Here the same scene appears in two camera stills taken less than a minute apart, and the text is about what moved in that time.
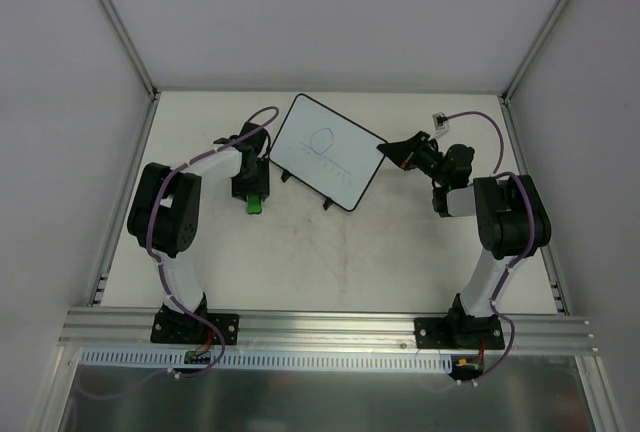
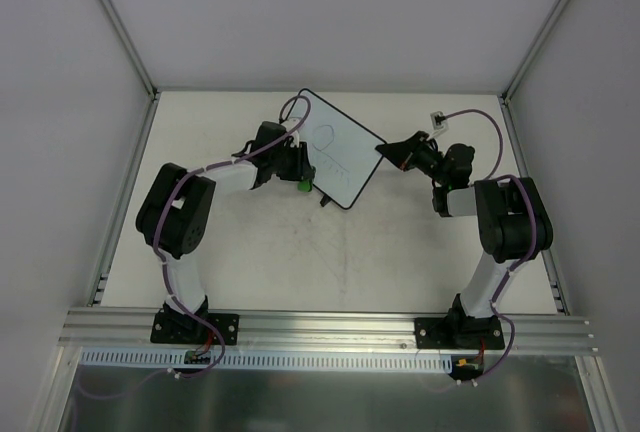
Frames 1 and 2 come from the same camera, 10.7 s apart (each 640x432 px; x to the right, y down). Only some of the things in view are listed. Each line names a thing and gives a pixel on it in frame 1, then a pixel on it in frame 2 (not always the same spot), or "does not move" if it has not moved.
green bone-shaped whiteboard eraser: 254,204 to 305,185
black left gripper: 251,188 to 302,163
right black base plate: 459,332 does not move
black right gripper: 415,150 does not move
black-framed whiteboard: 327,151 does not move
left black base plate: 176,328 does not move
